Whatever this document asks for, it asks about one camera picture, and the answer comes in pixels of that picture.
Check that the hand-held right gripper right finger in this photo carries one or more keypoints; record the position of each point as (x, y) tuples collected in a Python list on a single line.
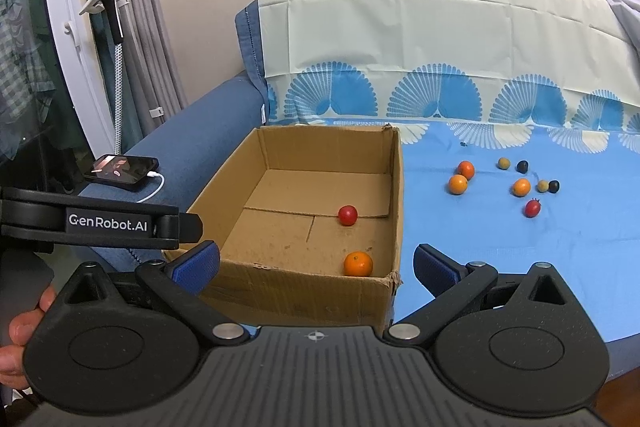
[(435, 267)]

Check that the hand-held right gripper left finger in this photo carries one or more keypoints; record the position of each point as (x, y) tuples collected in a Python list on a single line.
[(197, 264)]

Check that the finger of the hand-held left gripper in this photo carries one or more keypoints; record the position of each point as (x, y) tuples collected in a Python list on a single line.
[(190, 227)]

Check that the orange tangerine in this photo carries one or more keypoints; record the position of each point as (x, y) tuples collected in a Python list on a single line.
[(521, 187), (358, 264), (466, 170), (458, 185)]

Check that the brown cardboard box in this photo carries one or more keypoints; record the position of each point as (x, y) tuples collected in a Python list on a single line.
[(300, 294)]

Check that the red tomato with stem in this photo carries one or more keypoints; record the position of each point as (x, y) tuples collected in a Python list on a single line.
[(532, 208)]

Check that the tan round longan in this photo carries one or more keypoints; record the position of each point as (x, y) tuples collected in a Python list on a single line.
[(543, 186), (503, 164)]

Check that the black round grape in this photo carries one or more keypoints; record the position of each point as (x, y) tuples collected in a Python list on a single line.
[(553, 187), (522, 167)]

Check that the person's left hand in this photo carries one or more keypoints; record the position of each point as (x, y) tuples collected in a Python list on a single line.
[(20, 357)]

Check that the blue white printed cloth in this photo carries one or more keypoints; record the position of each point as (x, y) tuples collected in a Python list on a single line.
[(500, 247)]

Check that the black smartphone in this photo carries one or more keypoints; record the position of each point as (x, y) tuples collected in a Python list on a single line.
[(122, 169)]

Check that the round red tomato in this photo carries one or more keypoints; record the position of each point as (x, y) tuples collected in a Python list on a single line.
[(347, 215)]

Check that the white clip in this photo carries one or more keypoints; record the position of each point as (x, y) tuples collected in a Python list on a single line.
[(156, 112)]

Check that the glass door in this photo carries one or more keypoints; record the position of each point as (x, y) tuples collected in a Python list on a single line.
[(25, 57)]

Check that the grey curtain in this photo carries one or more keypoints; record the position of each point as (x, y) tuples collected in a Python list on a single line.
[(145, 57)]

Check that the black garment steamer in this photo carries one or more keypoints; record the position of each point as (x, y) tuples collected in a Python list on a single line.
[(114, 19)]

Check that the light grey cloth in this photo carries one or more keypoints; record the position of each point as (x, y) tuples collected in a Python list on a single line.
[(625, 17)]

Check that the white door frame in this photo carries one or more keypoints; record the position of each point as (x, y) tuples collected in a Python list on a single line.
[(65, 32)]

